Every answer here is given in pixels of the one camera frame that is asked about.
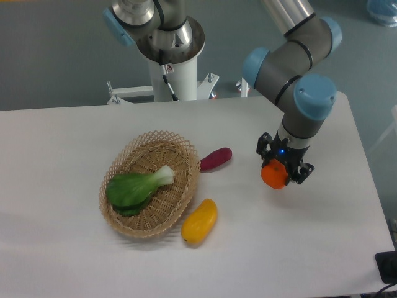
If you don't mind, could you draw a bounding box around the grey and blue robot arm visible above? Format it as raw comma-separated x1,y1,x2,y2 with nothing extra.
103,1,342,189

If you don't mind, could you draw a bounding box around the green bok choy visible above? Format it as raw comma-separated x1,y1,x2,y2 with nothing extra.
105,165,175,217

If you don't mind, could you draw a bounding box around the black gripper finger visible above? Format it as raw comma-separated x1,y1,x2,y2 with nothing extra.
256,132,273,168
284,160,314,186

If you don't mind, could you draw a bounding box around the purple sweet potato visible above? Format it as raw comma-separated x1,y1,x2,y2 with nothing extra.
200,147,233,172

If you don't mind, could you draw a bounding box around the yellow mango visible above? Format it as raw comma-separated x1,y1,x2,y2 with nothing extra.
181,198,218,245

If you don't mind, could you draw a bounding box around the black cable on pedestal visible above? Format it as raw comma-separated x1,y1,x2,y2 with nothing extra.
158,49,180,102

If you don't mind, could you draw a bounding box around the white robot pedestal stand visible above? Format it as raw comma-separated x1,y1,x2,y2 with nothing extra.
107,17,220,104

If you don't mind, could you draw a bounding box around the orange fruit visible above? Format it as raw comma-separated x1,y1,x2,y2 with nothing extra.
261,159,288,189

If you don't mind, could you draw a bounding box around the woven wicker basket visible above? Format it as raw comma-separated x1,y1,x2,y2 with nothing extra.
99,131,200,238

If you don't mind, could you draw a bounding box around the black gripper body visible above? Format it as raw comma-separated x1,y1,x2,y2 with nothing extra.
269,138,310,174

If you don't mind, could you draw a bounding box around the blue object top right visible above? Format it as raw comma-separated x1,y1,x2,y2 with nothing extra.
367,0,396,27

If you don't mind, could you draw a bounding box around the black device at table edge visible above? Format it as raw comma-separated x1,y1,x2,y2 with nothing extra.
375,251,396,284

